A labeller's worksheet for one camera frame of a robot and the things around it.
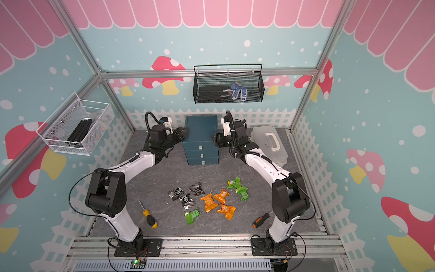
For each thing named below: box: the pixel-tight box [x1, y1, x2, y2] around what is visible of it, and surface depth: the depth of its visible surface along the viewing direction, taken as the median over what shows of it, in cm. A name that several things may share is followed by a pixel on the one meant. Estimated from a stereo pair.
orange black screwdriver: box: [252, 210, 274, 229], surface depth 82 cm
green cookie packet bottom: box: [184, 207, 201, 225], surface depth 84 cm
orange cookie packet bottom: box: [216, 204, 237, 221], surface depth 85 cm
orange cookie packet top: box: [212, 188, 230, 204], surface depth 91 cm
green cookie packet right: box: [235, 185, 250, 202], surface depth 91 cm
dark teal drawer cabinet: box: [182, 115, 219, 166], surface depth 94 cm
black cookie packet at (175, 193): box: [168, 187, 184, 201], surface depth 91 cm
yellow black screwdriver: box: [138, 200, 159, 229], surface depth 83 cm
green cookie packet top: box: [226, 176, 242, 189], surface depth 95 cm
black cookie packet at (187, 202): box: [178, 193, 197, 212], surface depth 89 cm
